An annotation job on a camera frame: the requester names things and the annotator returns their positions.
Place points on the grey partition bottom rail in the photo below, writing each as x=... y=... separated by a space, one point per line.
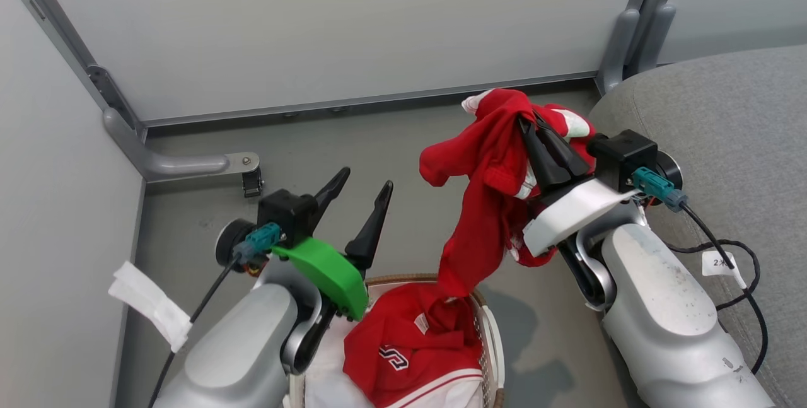
x=378 y=100

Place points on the grey fabric sofa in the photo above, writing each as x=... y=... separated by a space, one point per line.
x=725 y=118

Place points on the white laundry basket brown rim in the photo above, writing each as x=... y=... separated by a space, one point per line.
x=492 y=345

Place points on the grey partition corner post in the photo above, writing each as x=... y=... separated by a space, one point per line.
x=621 y=36
x=662 y=23

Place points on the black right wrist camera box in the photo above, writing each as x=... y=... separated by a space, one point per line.
x=621 y=156

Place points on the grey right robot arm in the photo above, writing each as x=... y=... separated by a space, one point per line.
x=662 y=307

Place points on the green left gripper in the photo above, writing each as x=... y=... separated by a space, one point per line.
x=328 y=275

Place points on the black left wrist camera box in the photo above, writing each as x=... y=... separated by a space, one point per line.
x=287 y=214

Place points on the grey partition support foot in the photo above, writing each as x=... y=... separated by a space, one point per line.
x=183 y=165

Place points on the grey partition frame post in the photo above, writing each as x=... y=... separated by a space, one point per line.
x=57 y=23

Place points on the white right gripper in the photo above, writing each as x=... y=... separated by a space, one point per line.
x=570 y=215

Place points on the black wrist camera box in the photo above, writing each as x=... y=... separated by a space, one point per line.
x=287 y=214
x=621 y=156

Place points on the red garment with white trim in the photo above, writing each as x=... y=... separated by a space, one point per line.
x=485 y=206

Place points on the black caster wheel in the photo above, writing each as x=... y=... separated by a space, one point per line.
x=252 y=184

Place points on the red and white logo jersey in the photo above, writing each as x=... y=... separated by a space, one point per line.
x=416 y=345

